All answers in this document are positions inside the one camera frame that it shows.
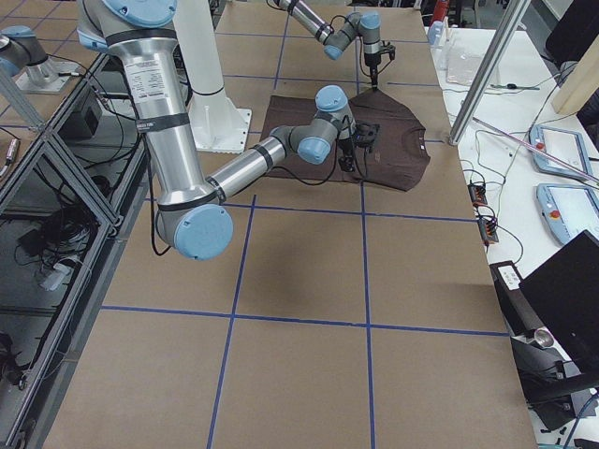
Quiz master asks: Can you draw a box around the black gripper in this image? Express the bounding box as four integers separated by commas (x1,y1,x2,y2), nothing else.
337,137,356,171
363,44,381,78

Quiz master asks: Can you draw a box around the brown t-shirt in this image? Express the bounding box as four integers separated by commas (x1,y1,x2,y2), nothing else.
268,90,430,191

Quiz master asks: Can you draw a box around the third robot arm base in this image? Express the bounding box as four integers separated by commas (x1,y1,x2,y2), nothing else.
1,25,80,94

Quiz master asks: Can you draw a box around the blue teach pendant far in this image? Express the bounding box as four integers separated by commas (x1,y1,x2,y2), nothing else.
530,125,592,181

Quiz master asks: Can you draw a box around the blue teach pendant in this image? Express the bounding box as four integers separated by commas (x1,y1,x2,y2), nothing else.
530,125,592,181
536,183,598,245

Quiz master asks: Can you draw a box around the blue teach pendant near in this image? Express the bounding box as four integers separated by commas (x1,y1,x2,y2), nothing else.
536,183,598,245

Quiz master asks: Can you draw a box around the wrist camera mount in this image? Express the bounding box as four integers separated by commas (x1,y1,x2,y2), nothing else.
353,122,380,149
378,40,396,62

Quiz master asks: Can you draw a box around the aluminium frame post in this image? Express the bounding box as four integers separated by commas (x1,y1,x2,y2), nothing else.
448,0,531,146

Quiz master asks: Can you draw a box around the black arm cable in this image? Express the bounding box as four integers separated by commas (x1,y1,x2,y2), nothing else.
148,158,173,257

